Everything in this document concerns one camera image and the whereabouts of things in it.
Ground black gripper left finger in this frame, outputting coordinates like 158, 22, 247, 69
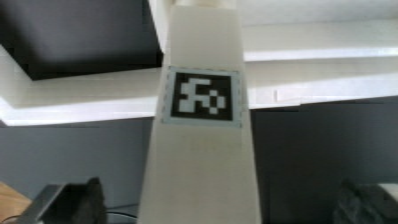
16, 177, 108, 224

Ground white front fence wall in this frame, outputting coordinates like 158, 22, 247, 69
0, 47, 398, 126

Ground white desk top tray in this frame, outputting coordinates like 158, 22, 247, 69
147, 0, 398, 62

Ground white desk leg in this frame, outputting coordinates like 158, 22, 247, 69
137, 0, 261, 224

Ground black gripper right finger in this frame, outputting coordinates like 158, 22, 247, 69
332, 180, 398, 224

